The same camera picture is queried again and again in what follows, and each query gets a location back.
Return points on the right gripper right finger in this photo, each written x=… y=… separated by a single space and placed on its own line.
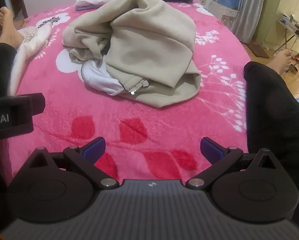
x=221 y=159

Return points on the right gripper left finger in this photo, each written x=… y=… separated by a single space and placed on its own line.
x=83 y=158

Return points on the beige zip hoodie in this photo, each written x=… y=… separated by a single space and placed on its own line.
x=147 y=47

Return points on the folding side table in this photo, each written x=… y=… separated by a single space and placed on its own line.
x=290 y=31

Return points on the person left leg black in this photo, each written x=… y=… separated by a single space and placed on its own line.
x=10 y=40

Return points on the person leg black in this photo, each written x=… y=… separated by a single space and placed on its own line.
x=272 y=114
x=10 y=40

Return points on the pink floral blanket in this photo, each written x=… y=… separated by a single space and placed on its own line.
x=142 y=142

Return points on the person right leg black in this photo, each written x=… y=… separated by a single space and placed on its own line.
x=272 y=114

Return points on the folded purple cloth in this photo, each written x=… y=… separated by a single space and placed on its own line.
x=87 y=7

